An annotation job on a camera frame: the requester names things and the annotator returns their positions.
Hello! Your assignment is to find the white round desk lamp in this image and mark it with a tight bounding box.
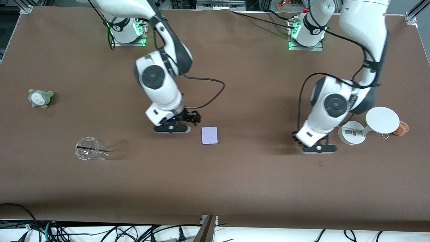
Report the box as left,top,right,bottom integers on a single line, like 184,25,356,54
338,107,400,146

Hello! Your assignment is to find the clear plastic cup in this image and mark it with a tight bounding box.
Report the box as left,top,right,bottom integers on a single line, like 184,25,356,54
75,136,110,161

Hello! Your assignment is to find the grey metal box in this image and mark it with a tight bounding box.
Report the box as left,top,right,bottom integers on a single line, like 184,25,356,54
196,0,246,11

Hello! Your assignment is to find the grey green totoro plush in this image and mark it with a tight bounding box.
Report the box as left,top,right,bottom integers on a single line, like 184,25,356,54
28,89,54,109

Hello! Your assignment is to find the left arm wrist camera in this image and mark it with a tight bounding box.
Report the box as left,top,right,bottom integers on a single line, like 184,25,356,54
301,144,338,155

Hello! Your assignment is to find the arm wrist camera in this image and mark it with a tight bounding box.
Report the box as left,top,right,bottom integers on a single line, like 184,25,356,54
301,144,338,155
154,124,191,134

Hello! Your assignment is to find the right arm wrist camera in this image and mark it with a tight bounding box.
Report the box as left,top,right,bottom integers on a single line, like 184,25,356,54
154,124,191,134

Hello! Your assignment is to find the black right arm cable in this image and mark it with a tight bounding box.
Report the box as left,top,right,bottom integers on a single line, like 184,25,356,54
154,32,225,110

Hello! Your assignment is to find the brown teddy bear keychain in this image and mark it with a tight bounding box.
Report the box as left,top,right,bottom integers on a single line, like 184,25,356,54
392,121,410,136

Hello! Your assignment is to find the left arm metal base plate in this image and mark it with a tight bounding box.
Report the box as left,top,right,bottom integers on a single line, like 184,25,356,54
288,40,324,52

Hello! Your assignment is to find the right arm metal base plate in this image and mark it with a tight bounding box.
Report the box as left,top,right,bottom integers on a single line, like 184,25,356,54
111,34,147,47

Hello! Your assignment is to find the black cable across table edge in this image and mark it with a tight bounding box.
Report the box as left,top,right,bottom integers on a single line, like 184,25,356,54
231,11,296,30

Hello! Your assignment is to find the black looped floor cable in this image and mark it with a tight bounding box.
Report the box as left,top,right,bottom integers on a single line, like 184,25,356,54
0,203,38,232

